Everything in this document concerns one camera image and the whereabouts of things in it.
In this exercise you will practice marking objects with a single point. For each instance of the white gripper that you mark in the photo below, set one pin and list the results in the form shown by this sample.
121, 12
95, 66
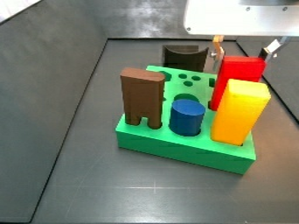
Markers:
244, 18

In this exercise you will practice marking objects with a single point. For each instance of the green shape sorter board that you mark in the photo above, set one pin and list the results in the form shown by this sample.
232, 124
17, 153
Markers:
193, 149

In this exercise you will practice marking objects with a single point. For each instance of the brown arch block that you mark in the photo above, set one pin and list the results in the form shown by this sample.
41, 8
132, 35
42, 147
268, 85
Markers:
144, 95

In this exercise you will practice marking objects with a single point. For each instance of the blue cylinder block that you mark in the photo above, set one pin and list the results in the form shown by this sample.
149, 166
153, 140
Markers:
188, 113

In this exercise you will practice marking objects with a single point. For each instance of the yellow rectangular block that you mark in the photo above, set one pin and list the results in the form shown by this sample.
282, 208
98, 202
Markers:
244, 102

